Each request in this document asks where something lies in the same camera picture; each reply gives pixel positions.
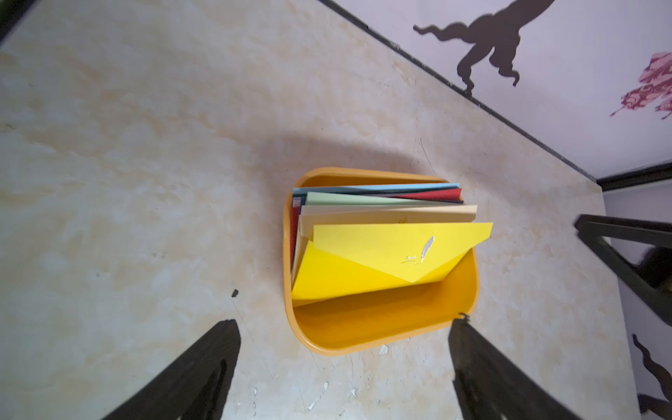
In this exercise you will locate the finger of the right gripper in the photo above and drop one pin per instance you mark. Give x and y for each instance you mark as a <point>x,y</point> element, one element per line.
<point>650,279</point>

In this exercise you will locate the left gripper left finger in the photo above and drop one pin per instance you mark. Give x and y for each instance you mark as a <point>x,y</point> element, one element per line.
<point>196,385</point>

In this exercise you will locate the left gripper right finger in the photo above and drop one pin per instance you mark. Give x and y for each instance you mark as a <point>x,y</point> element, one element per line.
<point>489,386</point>

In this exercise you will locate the yellow plastic storage box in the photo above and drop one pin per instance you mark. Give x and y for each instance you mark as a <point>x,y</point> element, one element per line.
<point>350,324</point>

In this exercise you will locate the yellow envelope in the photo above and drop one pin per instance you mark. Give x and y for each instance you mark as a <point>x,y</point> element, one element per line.
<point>343,260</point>

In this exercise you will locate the red envelope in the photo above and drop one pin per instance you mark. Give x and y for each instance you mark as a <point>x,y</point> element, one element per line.
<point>440,194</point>

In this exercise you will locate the light green envelope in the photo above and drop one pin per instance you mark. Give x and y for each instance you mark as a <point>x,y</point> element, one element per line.
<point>326,199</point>

